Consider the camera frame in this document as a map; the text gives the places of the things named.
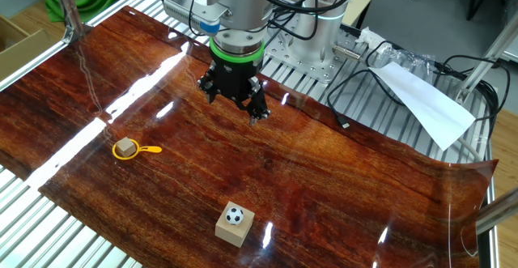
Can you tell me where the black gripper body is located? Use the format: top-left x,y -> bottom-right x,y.
210,55 -> 264,101

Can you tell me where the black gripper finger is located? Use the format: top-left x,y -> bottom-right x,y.
241,76 -> 271,126
197,70 -> 223,105

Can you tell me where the yellow bubble ring wand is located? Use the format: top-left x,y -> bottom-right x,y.
112,138 -> 163,161

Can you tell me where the miniature soccer ball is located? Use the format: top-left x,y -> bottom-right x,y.
224,206 -> 245,226

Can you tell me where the glossy wood-grain mat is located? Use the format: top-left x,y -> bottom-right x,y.
0,5 -> 499,268

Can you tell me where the small wooden cube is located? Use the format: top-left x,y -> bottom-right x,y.
115,136 -> 138,159

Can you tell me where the silver cylindrical connector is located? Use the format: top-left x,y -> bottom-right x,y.
332,44 -> 363,62

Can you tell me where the white crumpled wrapper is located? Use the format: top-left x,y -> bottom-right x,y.
355,27 -> 386,51

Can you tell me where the large wooden block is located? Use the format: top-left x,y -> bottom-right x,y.
214,201 -> 256,249

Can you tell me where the clear plastic bag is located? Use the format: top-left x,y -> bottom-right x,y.
379,44 -> 436,83

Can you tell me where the white paper sheet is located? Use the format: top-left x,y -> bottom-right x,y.
368,61 -> 477,152

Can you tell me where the cardboard box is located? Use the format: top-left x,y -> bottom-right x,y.
0,15 -> 62,83

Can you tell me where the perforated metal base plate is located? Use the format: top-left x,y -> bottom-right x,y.
258,11 -> 365,85

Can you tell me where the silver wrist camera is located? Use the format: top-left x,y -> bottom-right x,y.
161,0 -> 230,37

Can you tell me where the black USB cable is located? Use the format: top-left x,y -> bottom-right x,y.
325,68 -> 408,130

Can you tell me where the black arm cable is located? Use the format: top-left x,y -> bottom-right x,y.
155,0 -> 361,42

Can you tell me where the aluminium frame post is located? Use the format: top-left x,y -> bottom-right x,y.
455,15 -> 518,105
50,0 -> 92,45

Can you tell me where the grey cable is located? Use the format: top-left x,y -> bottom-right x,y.
456,136 -> 485,162

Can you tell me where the black cable bundle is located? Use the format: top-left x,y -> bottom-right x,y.
435,54 -> 512,139

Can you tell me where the aluminium frame bar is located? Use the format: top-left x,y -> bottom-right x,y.
475,186 -> 518,236

